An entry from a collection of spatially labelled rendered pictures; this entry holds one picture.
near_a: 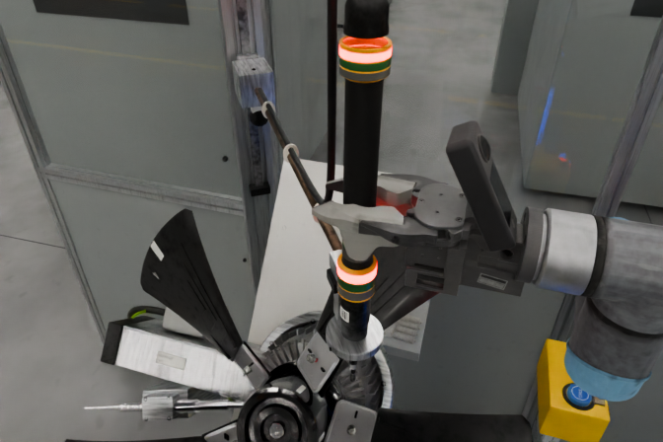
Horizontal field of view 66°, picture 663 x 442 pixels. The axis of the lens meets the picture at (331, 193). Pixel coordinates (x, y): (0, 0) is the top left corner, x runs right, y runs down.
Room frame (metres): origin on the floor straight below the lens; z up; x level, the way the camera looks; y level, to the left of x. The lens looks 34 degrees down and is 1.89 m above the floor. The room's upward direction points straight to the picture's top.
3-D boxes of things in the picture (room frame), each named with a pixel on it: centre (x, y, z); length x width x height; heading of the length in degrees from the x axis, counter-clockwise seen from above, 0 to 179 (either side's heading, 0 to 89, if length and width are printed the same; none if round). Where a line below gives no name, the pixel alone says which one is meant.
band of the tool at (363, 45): (0.41, -0.03, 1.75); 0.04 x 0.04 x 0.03
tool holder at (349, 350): (0.42, -0.02, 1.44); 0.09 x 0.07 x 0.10; 18
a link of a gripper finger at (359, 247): (0.39, -0.02, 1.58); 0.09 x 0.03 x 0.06; 83
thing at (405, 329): (0.89, -0.16, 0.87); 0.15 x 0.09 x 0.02; 68
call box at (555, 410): (0.59, -0.46, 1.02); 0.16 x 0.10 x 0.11; 163
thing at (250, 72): (1.01, 0.16, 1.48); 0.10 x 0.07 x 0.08; 18
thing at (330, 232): (0.70, 0.07, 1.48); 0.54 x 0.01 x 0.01; 18
